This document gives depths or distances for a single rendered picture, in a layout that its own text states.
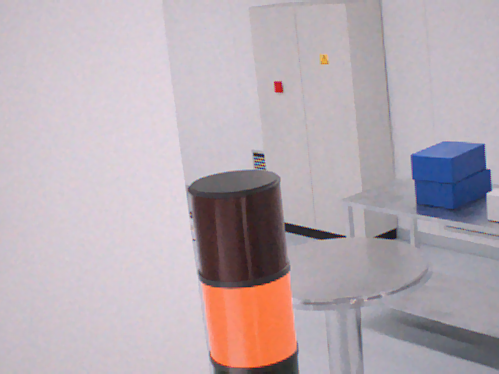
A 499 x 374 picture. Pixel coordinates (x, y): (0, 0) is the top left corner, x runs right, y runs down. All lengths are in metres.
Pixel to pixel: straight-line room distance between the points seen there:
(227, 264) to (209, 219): 0.03
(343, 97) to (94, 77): 5.49
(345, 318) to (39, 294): 2.76
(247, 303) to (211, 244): 0.04
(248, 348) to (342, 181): 7.17
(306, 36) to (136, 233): 5.61
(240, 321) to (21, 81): 1.53
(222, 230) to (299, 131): 7.44
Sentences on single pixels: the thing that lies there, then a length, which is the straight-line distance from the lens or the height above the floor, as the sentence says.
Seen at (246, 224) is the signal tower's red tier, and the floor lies 2.33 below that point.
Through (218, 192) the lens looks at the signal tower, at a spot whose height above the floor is 2.35.
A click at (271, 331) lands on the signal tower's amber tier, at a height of 2.27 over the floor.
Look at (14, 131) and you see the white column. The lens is 1.97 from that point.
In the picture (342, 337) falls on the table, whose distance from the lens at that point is 4.66.
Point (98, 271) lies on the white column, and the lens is 2.12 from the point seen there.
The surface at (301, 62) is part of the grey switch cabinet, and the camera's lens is 7.74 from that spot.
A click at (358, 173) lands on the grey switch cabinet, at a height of 0.67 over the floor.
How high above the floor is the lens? 2.46
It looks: 14 degrees down
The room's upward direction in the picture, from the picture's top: 6 degrees counter-clockwise
